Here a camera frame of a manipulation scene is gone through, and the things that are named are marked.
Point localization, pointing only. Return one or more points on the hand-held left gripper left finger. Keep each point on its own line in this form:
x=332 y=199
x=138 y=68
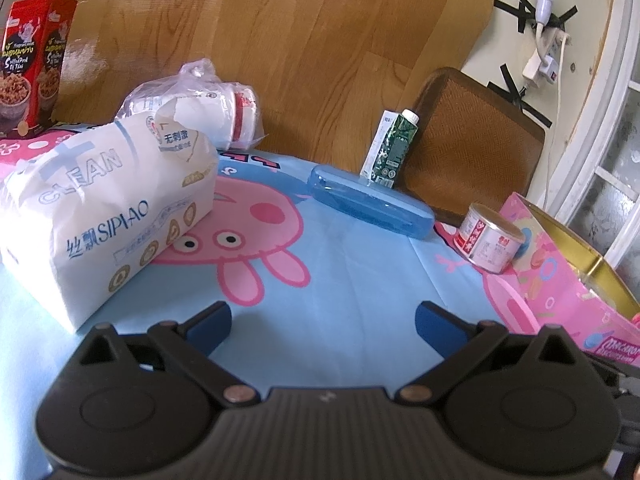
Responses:
x=210 y=327

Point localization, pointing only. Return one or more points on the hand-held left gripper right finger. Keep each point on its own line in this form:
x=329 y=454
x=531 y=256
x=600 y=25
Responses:
x=440 y=327

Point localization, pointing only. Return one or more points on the pink box with gold inside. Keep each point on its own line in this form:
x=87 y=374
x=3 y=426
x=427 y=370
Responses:
x=550 y=280

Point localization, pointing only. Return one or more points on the small tin can red label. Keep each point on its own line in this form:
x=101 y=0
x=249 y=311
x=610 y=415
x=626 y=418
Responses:
x=487 y=247

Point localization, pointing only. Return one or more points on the cartoon pig printed blanket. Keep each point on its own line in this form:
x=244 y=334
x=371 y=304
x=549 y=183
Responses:
x=350 y=270

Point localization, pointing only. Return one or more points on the blue plastic case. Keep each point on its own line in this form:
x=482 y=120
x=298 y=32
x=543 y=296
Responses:
x=370 y=200

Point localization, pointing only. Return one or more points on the white tissue pack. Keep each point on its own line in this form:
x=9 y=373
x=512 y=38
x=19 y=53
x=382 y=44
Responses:
x=100 y=210

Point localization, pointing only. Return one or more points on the brown woven cushion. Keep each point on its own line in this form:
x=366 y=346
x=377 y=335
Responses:
x=475 y=150

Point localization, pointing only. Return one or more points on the green and white carton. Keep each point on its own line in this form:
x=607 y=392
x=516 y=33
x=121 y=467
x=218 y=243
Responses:
x=395 y=150

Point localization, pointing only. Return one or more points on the plastic bag of cups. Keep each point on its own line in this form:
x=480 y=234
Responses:
x=220 y=110

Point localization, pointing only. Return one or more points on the white power strip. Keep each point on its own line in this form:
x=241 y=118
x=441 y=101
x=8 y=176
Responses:
x=555 y=50

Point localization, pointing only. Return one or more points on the wood-pattern board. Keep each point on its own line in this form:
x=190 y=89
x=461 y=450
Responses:
x=300 y=35

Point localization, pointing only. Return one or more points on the red snack box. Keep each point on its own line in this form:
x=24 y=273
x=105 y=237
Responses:
x=30 y=60

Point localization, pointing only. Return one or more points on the white window frame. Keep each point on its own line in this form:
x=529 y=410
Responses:
x=595 y=110

